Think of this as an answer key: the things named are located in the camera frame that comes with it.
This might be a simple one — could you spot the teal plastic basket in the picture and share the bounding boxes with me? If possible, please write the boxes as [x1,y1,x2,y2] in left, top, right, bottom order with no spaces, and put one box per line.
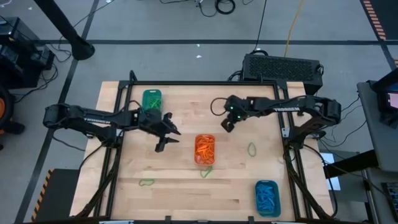
[141,88,164,113]

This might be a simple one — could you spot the black equipment rack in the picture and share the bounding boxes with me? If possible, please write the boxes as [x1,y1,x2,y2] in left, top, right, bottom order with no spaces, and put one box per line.
[0,17,56,90]

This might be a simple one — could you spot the black keyboard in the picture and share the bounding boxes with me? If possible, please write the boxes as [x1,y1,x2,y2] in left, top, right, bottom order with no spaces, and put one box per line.
[381,182,398,216]

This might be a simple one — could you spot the coiled black cable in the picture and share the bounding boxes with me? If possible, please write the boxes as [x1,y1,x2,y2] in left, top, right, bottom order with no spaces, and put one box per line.
[214,0,236,16]

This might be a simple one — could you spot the black hanging cable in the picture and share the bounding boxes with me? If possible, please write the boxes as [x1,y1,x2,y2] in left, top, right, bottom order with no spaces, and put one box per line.
[253,0,268,54]

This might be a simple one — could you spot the blue rubber band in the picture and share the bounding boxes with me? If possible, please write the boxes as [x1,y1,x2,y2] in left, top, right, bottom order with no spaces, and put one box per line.
[259,185,278,212]
[257,185,277,214]
[257,184,274,209]

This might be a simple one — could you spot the black computer tower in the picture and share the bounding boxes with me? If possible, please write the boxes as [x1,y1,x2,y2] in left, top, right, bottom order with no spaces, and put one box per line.
[241,53,325,101]

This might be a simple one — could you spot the black pole stand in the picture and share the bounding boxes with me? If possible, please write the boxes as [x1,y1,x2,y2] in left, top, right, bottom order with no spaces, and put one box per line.
[32,0,96,62]

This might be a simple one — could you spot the black monitor pink screen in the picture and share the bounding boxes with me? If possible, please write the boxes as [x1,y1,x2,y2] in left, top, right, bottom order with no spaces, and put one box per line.
[371,67,398,129]

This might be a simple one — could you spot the black mat hazard stripes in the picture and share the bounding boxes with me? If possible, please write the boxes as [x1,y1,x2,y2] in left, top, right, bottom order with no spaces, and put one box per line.
[30,168,80,223]
[359,0,398,42]

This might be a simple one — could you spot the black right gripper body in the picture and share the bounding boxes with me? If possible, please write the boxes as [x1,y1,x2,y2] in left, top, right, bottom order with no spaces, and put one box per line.
[220,95,250,133]

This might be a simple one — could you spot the orange black wheeled machine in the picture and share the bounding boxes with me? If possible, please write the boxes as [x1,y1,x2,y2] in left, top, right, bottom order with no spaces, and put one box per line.
[0,85,26,152]

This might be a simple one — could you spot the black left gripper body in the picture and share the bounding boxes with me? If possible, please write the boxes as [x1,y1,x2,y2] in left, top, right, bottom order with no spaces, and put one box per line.
[137,108,173,153]

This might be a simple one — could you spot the dark grey desk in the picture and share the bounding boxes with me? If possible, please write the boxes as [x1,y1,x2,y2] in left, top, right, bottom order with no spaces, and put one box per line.
[362,166,398,224]

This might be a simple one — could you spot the yellow cable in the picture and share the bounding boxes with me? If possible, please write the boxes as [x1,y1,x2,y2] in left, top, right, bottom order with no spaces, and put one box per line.
[283,0,305,58]

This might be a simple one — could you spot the orange plastic basket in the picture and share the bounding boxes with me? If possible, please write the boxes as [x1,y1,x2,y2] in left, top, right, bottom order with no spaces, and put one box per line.
[193,133,216,166]

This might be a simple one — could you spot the blue plastic basket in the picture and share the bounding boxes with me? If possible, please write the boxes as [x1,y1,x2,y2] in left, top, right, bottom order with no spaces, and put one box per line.
[254,179,282,218]

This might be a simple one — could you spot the black aluminium table frame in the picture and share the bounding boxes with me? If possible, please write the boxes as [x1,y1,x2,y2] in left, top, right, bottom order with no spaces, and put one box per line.
[70,70,335,223]

